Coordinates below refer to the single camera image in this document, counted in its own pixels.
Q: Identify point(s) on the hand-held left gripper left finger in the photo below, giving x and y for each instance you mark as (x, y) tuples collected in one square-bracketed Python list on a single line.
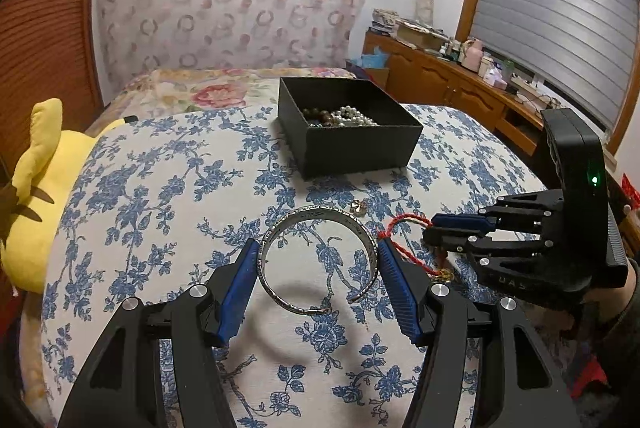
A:
[(237, 288)]

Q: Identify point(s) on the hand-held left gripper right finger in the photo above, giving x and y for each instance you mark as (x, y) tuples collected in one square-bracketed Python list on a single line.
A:
[(397, 288)]

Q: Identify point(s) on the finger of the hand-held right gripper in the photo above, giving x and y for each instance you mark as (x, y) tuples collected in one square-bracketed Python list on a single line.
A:
[(465, 222), (450, 240)]

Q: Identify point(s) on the engraved silver bangle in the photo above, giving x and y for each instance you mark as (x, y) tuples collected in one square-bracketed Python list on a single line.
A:
[(320, 212)]

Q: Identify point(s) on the black cardboard box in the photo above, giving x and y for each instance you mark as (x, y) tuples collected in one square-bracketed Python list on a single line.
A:
[(350, 153)]

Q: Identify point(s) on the person's right forearm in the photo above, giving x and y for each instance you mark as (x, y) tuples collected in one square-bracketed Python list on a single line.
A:
[(620, 333)]

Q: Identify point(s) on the white power strip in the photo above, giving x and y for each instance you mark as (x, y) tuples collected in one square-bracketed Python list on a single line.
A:
[(525, 87)]

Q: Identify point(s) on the green bottle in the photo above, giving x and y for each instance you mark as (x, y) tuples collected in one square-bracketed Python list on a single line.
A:
[(507, 69)]

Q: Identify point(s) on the pink tissue box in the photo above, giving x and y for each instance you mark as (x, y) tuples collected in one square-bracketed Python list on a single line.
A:
[(495, 81)]

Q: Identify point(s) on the blue floral tablecloth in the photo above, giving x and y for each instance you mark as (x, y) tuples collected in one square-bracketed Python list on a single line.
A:
[(150, 188)]

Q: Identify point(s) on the white plastic container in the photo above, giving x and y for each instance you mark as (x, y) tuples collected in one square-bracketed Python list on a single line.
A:
[(485, 63)]

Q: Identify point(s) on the long wooden cabinet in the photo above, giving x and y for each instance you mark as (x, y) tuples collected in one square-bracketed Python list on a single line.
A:
[(450, 83)]

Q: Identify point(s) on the pink thermos jug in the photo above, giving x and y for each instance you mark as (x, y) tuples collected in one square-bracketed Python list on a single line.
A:
[(472, 56)]

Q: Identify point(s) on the grey window blind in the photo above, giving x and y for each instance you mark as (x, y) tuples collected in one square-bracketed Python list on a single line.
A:
[(550, 8)]

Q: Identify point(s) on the dark blue bedspread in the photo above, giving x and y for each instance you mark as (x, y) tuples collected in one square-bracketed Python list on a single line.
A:
[(357, 71)]

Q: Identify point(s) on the blue plastic bag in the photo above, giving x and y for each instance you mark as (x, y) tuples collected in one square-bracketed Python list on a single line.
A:
[(372, 58)]

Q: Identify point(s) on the open cardboard box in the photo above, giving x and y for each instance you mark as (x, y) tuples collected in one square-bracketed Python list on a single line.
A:
[(420, 38)]

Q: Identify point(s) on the floral bed blanket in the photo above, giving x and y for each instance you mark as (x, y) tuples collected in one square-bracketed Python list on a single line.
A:
[(215, 93)]

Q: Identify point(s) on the stack of papers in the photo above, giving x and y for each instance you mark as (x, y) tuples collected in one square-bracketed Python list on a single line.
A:
[(384, 21)]

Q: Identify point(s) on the yellow plush toy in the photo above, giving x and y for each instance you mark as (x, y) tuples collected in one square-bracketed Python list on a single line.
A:
[(40, 188)]

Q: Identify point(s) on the brown slatted wooden wardrobe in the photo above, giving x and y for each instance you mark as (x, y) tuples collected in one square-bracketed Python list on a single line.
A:
[(50, 33)]

